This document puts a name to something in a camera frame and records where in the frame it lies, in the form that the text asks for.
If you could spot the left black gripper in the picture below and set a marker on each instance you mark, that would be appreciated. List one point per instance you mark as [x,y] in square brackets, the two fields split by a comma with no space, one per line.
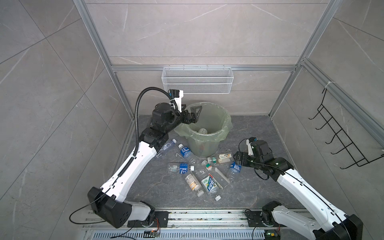
[192,117]

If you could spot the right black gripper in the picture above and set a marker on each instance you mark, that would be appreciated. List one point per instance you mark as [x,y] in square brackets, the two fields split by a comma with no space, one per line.
[244,155]

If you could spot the white round bottle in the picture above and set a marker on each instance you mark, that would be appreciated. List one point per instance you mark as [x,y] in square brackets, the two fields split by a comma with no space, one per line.
[203,131]

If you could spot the clear rectangular plastic tray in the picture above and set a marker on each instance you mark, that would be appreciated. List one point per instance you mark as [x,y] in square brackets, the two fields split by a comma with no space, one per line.
[222,176]

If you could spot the green white label bottle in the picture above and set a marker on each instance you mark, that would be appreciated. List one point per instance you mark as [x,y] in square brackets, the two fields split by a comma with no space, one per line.
[210,186]

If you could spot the white bottle orange label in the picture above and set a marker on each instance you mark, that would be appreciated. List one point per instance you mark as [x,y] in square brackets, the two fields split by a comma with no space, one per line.
[194,184]

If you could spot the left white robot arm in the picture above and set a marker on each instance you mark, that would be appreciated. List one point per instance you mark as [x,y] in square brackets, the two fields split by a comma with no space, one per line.
[109,201]

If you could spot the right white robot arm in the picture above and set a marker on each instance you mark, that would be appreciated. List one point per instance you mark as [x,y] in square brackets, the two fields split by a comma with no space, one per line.
[327,222]

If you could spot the green plastic bin liner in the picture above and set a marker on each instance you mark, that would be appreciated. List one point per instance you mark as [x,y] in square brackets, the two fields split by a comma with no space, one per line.
[214,118]

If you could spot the green mesh trash bin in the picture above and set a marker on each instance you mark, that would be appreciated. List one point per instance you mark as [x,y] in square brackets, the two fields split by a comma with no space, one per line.
[203,149]

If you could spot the small beige label package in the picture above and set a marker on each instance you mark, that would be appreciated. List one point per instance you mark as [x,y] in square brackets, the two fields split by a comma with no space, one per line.
[225,158]

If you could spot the small green white jar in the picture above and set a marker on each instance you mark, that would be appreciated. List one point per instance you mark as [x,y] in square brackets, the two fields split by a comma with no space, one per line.
[212,160]

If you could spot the small green cap bottle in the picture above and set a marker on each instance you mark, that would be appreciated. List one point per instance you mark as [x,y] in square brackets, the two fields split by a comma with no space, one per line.
[207,165]

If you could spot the clear bottle blue cap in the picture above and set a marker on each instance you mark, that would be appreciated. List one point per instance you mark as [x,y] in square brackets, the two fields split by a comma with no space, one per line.
[166,148]

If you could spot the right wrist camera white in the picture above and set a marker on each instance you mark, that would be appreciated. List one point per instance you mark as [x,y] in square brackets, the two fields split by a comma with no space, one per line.
[249,142]

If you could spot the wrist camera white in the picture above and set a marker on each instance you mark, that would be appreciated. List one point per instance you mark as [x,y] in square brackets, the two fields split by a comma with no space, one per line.
[249,142]
[176,99]

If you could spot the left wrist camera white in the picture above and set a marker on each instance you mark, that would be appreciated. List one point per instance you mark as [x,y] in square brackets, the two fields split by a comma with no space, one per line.
[176,99]

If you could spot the white wire wall basket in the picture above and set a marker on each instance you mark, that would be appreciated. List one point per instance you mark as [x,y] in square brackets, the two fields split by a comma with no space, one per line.
[199,80]

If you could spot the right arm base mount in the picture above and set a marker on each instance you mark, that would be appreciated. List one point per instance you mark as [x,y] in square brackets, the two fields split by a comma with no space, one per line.
[259,218]

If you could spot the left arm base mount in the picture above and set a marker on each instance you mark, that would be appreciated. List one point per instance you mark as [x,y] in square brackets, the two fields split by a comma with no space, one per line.
[160,218]

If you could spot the black wire hook rack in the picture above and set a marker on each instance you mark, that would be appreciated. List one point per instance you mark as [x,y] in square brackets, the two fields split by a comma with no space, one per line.
[340,134]

